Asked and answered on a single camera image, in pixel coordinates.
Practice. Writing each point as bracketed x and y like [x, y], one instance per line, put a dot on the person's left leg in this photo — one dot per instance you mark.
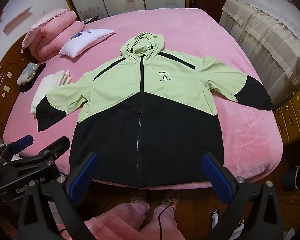
[120, 222]

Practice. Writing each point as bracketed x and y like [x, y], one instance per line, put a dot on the person's right leg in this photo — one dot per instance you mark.
[170, 226]

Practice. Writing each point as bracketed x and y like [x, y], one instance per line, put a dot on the person's slipper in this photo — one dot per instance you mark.
[139, 196]
[170, 196]

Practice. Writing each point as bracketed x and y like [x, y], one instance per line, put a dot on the wooden low cabinet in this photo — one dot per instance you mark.
[290, 205]

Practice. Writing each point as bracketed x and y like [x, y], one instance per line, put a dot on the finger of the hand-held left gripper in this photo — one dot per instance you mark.
[58, 145]
[22, 142]

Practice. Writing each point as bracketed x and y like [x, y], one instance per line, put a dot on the pink lace-trimmed pillow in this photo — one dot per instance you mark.
[37, 27]

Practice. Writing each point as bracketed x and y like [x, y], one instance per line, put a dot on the grey cloth bundle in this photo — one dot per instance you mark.
[27, 73]

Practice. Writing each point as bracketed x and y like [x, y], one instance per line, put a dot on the pink folded quilt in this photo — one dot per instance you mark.
[62, 37]

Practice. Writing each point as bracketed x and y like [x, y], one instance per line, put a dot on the person's leg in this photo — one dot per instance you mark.
[170, 226]
[120, 222]

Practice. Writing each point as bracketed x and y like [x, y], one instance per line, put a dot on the wooden headboard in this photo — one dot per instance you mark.
[7, 100]

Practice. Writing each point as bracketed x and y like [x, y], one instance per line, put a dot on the dark round bin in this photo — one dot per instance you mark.
[290, 180]

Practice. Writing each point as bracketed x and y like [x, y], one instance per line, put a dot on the wooden drawer cabinet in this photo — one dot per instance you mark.
[295, 112]

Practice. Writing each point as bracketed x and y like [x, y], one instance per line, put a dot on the white plastic device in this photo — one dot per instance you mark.
[214, 218]

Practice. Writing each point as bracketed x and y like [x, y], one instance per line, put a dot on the green and black hooded jacket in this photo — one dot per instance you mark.
[150, 100]

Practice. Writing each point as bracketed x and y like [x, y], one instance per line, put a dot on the white printed pillow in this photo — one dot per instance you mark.
[90, 38]

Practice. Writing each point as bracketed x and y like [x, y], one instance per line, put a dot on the pink bed blanket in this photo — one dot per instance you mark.
[215, 42]

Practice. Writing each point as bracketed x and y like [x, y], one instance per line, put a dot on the person's left slipper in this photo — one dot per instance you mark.
[139, 196]

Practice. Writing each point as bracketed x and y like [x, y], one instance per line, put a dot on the person's right slipper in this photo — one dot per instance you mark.
[170, 196]

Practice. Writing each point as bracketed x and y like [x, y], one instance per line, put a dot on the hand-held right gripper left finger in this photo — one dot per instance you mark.
[83, 177]

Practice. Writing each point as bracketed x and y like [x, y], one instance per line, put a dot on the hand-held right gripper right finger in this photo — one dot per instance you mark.
[215, 180]

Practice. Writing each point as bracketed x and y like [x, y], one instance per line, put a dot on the cream folded cloth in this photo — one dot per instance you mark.
[45, 87]

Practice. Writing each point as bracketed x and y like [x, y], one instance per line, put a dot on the wooden door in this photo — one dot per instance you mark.
[210, 0]

